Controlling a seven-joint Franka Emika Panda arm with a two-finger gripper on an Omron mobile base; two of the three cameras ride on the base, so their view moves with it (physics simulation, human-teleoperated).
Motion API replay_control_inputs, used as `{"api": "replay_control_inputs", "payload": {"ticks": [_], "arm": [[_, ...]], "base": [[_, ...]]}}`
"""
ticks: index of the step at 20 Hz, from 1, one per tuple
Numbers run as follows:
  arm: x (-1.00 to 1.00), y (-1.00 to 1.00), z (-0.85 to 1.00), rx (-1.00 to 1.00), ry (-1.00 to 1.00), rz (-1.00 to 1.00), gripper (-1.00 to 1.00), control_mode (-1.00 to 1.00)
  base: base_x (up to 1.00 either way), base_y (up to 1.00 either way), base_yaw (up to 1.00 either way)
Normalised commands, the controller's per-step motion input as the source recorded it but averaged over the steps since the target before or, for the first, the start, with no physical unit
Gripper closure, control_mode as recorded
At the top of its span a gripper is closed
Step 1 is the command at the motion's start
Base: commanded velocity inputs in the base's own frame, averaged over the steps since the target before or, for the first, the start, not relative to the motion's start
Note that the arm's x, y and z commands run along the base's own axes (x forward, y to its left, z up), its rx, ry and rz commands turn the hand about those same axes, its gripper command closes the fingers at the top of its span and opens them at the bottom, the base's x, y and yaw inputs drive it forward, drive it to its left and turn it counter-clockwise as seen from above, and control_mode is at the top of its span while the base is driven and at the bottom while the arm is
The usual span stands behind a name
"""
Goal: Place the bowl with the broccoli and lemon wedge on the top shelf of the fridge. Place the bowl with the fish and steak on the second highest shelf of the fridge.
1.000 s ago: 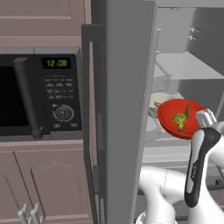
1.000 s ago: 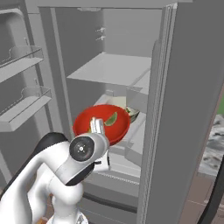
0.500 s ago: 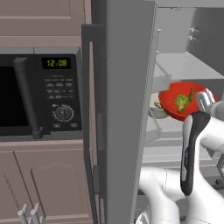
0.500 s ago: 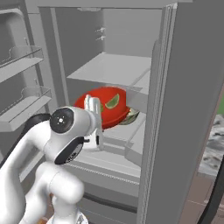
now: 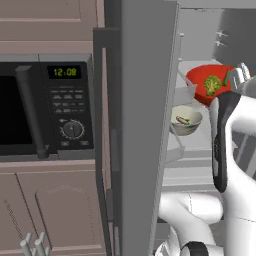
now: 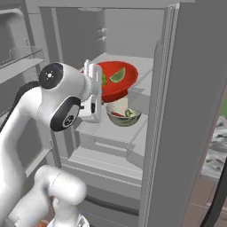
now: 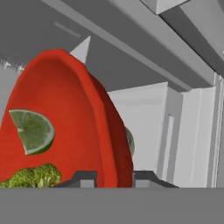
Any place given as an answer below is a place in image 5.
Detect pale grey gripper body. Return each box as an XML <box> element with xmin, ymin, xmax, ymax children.
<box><xmin>227</xmin><ymin>62</ymin><xmax>253</xmax><ymax>93</ymax></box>

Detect green broccoli floret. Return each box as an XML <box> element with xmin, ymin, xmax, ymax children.
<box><xmin>203</xmin><ymin>75</ymin><xmax>223</xmax><ymax>98</ymax></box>

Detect red bowl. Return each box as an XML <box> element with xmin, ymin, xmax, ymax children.
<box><xmin>185</xmin><ymin>64</ymin><xmax>236</xmax><ymax>108</ymax></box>

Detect fish and steak pieces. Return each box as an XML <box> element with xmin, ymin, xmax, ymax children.
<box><xmin>175</xmin><ymin>115</ymin><xmax>192</xmax><ymax>126</ymax></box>

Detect white bowl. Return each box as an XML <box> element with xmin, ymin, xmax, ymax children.
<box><xmin>170</xmin><ymin>104</ymin><xmax>204</xmax><ymax>137</ymax></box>

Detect grey fridge with white shelves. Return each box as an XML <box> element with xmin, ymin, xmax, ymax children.
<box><xmin>156</xmin><ymin>0</ymin><xmax>256</xmax><ymax>256</ymax></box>

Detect grey fridge door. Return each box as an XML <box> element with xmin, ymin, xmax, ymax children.
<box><xmin>119</xmin><ymin>0</ymin><xmax>181</xmax><ymax>256</ymax></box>

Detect black microwave oven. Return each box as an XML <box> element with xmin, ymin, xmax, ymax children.
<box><xmin>0</xmin><ymin>53</ymin><xmax>96</xmax><ymax>161</ymax></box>

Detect brown base cupboard door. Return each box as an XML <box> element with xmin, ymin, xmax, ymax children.
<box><xmin>15</xmin><ymin>169</ymin><xmax>107</xmax><ymax>256</ymax></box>

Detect grey metal rod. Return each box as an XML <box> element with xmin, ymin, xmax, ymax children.
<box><xmin>33</xmin><ymin>231</ymin><xmax>47</xmax><ymax>256</ymax></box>
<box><xmin>19</xmin><ymin>232</ymin><xmax>33</xmax><ymax>256</ymax></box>

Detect dark grey fridge door handle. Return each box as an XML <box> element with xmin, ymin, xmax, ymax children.
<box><xmin>92</xmin><ymin>27</ymin><xmax>122</xmax><ymax>256</ymax></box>

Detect brown wall cupboard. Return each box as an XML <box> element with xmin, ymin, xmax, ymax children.
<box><xmin>0</xmin><ymin>0</ymin><xmax>106</xmax><ymax>56</ymax></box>

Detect black microwave door handle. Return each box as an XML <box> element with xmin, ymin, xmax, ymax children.
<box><xmin>14</xmin><ymin>65</ymin><xmax>51</xmax><ymax>160</ymax></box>

